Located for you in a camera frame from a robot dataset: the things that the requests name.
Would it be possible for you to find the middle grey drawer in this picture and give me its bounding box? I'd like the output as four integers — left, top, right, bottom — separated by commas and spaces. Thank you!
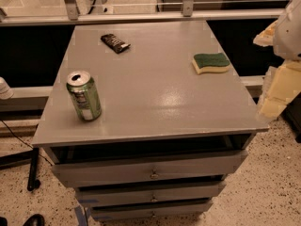
75, 181, 226, 207

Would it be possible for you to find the top grey drawer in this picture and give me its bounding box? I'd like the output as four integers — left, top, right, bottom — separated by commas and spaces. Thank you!
52, 150, 247, 187

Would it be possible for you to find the green soda can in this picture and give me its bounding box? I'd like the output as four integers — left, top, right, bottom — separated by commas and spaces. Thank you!
66, 71, 102, 121

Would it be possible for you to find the grey drawer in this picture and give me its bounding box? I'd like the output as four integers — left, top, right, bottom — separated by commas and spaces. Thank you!
52, 150, 247, 187
91, 198, 213, 221
75, 181, 226, 207

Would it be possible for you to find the green and yellow sponge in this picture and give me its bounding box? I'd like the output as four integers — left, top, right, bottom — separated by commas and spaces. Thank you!
192, 53, 230, 74

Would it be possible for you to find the black shoe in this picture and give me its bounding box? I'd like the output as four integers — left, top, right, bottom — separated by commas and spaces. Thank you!
23, 214, 45, 226

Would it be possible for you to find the black stand leg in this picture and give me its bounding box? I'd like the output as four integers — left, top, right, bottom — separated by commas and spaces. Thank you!
0, 148, 40, 191

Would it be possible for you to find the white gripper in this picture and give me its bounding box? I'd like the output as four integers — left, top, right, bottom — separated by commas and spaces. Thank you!
253, 0, 301, 121

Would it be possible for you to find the black cable on floor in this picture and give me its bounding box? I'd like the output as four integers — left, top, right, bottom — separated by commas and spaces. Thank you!
0, 119, 54, 167

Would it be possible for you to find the grey drawer cabinet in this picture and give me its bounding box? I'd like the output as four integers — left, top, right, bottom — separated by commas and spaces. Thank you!
31, 20, 270, 222

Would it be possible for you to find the metal railing frame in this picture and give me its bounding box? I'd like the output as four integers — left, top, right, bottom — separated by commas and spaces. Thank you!
0, 0, 291, 26

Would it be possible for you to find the black snack packet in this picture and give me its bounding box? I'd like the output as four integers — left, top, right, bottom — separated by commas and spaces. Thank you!
101, 34, 130, 54

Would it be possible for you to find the white bottle at left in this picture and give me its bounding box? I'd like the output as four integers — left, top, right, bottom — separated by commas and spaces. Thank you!
0, 77, 13, 100

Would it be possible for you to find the bottom grey drawer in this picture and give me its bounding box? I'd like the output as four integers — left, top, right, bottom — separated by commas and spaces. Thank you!
91, 198, 213, 221

